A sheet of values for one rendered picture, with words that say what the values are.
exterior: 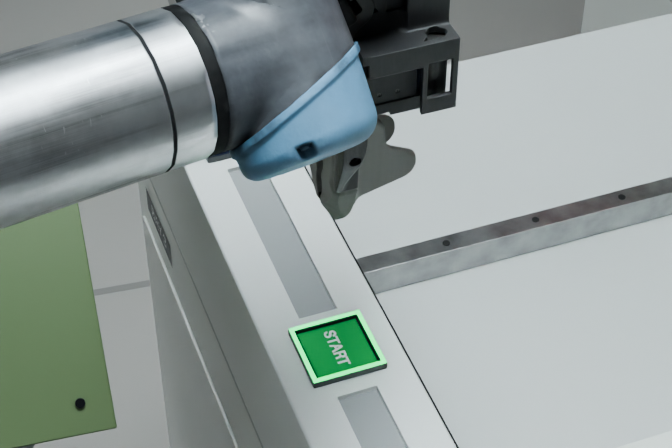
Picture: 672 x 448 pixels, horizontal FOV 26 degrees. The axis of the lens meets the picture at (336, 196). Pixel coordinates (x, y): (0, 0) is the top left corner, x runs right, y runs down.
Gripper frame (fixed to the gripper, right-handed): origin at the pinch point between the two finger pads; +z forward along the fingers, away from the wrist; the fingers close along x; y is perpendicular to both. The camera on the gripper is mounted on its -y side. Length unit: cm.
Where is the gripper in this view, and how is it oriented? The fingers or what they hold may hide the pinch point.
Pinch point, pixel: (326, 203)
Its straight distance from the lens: 95.1
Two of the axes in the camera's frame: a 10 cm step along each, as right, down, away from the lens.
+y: 9.4, -2.3, 2.6
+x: -3.5, -6.3, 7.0
